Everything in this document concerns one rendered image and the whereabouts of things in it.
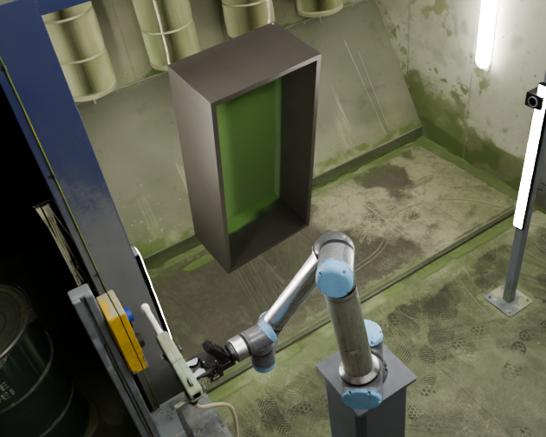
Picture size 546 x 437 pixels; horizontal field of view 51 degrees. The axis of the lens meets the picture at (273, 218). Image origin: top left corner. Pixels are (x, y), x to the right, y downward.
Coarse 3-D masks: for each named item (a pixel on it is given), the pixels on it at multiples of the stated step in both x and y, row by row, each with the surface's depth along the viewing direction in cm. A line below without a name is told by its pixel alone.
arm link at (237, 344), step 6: (234, 336) 208; (240, 336) 207; (228, 342) 209; (234, 342) 205; (240, 342) 205; (234, 348) 204; (240, 348) 204; (246, 348) 205; (240, 354) 204; (246, 354) 205; (240, 360) 205
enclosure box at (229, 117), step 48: (240, 48) 262; (288, 48) 262; (192, 96) 246; (240, 96) 294; (288, 96) 299; (192, 144) 274; (240, 144) 317; (288, 144) 323; (192, 192) 308; (240, 192) 345; (288, 192) 352; (240, 240) 341
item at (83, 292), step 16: (80, 288) 160; (80, 304) 157; (96, 304) 160; (96, 320) 162; (96, 336) 165; (112, 336) 169; (112, 352) 172; (112, 368) 175; (128, 384) 182; (128, 400) 186; (144, 416) 194; (144, 432) 198
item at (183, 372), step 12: (144, 312) 220; (156, 324) 213; (156, 336) 208; (168, 336) 207; (168, 348) 203; (168, 360) 200; (180, 360) 198; (180, 372) 194; (192, 384) 189; (192, 396) 188
